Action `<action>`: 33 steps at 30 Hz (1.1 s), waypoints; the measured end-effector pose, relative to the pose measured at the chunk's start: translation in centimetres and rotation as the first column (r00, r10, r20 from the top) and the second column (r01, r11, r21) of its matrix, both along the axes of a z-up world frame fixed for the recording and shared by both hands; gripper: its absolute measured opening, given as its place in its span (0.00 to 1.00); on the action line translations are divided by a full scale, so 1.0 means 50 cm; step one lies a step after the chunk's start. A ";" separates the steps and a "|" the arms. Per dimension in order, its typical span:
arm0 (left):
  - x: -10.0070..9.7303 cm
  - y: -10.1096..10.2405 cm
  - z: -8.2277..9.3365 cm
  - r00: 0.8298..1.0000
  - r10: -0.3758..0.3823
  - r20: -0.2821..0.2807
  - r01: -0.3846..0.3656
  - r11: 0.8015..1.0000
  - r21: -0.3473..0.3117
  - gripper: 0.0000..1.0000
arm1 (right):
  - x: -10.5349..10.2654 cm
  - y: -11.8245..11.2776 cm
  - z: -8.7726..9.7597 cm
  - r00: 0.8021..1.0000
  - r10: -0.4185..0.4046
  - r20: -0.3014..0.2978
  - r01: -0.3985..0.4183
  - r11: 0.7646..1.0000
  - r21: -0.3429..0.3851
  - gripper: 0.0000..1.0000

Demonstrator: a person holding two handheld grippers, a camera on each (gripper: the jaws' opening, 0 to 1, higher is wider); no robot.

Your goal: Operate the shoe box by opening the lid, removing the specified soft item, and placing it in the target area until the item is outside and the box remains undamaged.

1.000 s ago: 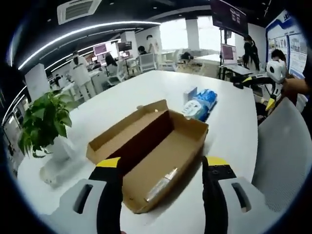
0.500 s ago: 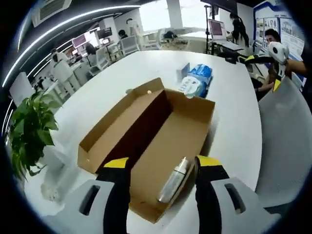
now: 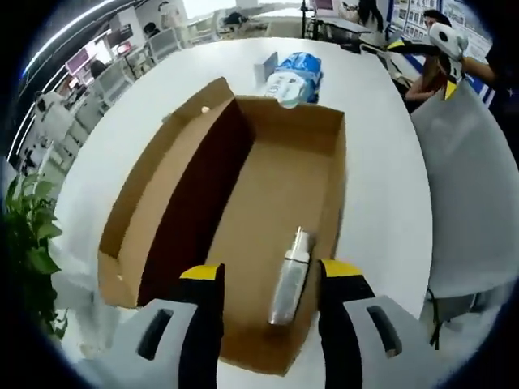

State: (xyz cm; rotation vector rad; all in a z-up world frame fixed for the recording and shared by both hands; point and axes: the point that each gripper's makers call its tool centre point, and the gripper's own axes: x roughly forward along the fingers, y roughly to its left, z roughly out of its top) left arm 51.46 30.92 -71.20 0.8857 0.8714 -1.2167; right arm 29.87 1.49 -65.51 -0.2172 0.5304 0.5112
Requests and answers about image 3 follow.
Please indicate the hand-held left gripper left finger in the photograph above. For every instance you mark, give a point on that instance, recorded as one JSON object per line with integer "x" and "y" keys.
{"x": 121, "y": 356}

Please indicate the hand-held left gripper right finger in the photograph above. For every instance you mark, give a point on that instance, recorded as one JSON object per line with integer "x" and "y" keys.
{"x": 365, "y": 356}

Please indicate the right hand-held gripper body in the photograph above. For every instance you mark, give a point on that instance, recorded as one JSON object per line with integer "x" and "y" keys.
{"x": 450, "y": 42}

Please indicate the blue flower tissue pack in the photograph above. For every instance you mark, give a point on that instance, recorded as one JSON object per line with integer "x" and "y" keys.
{"x": 304, "y": 62}

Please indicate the brown cardboard shoe box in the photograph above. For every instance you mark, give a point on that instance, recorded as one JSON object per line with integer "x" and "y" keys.
{"x": 275, "y": 186}

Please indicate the silver tube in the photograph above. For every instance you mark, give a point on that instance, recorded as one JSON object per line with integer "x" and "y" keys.
{"x": 292, "y": 283}

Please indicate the black tripod stand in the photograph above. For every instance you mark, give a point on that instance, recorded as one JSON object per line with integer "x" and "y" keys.
{"x": 309, "y": 20}

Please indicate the grey mesh office chair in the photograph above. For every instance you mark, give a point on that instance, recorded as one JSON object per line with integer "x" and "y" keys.
{"x": 470, "y": 194}

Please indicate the green potted plant white pot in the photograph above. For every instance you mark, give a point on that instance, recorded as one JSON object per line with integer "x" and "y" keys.
{"x": 28, "y": 243}

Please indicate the pink monitor screen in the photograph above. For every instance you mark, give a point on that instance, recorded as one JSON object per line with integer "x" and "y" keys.
{"x": 79, "y": 61}

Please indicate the long ceiling light strip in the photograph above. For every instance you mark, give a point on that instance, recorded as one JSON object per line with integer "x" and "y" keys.
{"x": 61, "y": 32}

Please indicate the blue white wall poster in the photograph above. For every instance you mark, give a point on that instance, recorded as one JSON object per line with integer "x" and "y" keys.
{"x": 409, "y": 16}

